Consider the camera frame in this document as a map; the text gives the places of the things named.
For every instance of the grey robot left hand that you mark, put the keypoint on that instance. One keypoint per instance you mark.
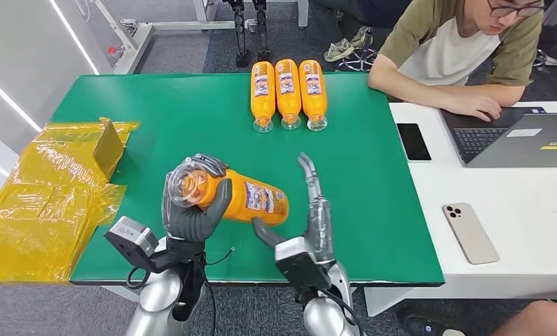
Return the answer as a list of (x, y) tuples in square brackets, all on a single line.
[(190, 225)]

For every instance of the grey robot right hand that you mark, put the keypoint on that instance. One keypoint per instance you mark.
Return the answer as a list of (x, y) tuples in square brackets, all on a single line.
[(320, 222)]

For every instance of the orange bottle with clear cap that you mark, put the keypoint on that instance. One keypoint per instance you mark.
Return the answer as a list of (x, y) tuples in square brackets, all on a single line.
[(263, 92), (312, 90), (288, 90), (255, 199)]

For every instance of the green table mat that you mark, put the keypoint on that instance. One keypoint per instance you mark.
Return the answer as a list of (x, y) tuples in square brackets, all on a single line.
[(213, 116)]

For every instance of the black smartphone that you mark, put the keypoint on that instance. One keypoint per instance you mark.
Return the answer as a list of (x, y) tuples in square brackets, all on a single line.
[(413, 141)]

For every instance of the yellow film wrapped cardboard box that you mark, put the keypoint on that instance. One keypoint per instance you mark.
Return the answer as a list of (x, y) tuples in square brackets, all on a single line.
[(46, 208)]

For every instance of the beige smartphone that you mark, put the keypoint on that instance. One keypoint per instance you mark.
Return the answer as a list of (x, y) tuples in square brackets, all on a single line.
[(470, 234)]

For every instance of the office chair base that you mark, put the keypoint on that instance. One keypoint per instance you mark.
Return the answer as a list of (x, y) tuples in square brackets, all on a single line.
[(362, 55)]

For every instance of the grey laptop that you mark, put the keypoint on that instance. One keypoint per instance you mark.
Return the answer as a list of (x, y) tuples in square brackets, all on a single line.
[(524, 143)]

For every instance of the black eyeglasses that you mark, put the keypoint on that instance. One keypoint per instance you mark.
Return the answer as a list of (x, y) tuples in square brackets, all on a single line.
[(515, 9)]

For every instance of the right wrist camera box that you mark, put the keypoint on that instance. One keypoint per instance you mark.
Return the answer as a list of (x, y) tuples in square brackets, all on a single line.
[(301, 264)]

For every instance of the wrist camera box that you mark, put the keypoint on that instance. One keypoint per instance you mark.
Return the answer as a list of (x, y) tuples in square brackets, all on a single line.
[(129, 234), (301, 264)]

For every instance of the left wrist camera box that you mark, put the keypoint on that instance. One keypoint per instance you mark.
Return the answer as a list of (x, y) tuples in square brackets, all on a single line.
[(129, 234)]

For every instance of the white robot gantry frame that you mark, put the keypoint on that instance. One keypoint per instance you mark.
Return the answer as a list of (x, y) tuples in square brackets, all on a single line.
[(139, 34)]

